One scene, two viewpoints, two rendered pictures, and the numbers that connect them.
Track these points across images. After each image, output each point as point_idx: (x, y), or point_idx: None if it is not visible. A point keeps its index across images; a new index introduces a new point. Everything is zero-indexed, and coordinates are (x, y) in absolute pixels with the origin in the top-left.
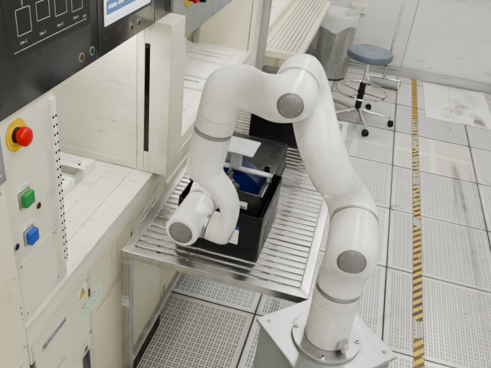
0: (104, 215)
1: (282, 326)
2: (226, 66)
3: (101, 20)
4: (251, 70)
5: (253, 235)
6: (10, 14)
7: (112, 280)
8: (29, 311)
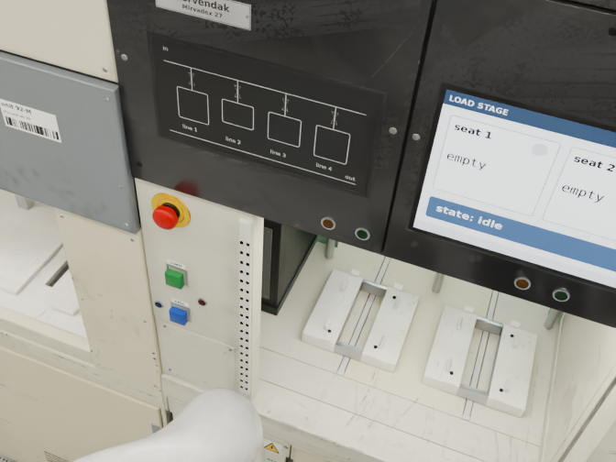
0: (387, 442)
1: None
2: (214, 402)
3: (407, 213)
4: (154, 436)
5: None
6: (167, 85)
7: None
8: (173, 370)
